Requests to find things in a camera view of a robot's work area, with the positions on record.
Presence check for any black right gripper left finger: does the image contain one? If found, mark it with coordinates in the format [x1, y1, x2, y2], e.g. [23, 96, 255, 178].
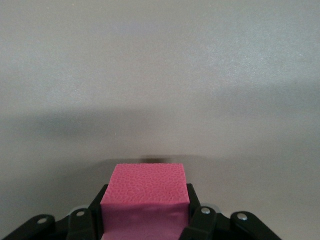
[0, 183, 109, 240]

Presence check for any red foam block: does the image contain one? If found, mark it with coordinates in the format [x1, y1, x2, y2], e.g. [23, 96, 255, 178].
[99, 162, 190, 240]

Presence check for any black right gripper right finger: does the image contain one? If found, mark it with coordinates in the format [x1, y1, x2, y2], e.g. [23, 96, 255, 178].
[179, 183, 280, 240]

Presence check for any brown table cover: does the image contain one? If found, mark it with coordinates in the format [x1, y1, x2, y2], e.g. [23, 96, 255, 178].
[0, 0, 320, 240]

